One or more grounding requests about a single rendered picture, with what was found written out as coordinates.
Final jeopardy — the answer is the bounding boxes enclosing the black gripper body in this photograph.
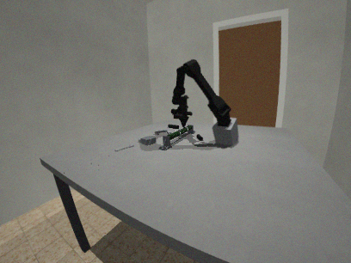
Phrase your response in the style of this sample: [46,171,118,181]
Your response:
[174,105,192,119]

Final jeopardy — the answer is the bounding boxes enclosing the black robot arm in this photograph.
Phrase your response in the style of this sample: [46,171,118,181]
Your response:
[172,59,231,127]

